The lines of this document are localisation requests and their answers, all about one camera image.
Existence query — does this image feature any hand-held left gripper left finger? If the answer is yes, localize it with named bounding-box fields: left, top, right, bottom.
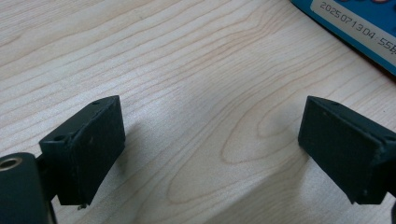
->
left=38, top=94, right=126, bottom=207

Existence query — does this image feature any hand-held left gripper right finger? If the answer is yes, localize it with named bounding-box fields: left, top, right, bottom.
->
left=297, top=95, right=396, bottom=205

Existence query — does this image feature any blue snack packet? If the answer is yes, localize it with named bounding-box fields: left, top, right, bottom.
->
left=289, top=0, right=396, bottom=77

